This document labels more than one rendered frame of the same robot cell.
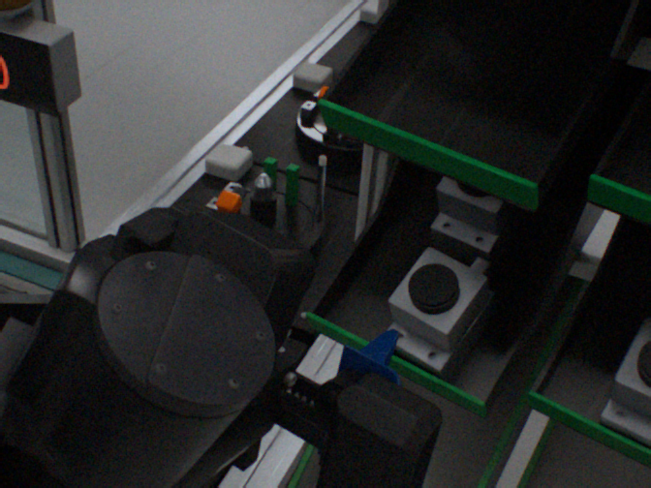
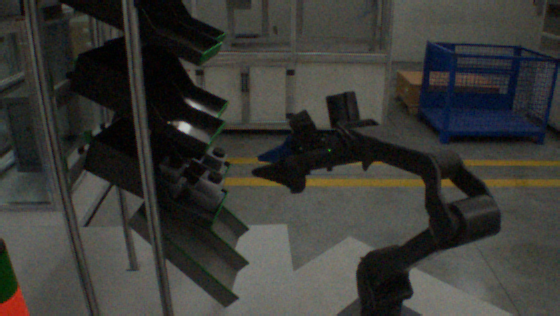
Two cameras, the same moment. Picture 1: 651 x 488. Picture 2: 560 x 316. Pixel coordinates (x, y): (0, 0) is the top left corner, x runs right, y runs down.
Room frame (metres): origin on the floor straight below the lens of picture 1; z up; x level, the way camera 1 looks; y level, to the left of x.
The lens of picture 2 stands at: (0.65, 0.71, 1.65)
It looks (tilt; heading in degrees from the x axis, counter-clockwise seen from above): 23 degrees down; 245
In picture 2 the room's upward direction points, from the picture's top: straight up
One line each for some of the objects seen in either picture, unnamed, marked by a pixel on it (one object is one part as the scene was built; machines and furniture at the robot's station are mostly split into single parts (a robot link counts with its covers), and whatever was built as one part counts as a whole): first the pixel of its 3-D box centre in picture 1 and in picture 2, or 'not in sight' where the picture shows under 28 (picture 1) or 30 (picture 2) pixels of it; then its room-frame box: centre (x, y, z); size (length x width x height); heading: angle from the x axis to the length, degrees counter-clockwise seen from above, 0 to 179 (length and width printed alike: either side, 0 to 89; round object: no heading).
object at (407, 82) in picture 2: not in sight; (445, 93); (-3.81, -3.44, 0.20); 1.20 x 0.80 x 0.41; 154
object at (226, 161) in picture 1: (263, 203); not in sight; (0.83, 0.07, 1.01); 0.24 x 0.24 x 0.13; 68
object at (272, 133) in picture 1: (350, 105); not in sight; (1.06, -0.02, 1.01); 0.24 x 0.24 x 0.13; 68
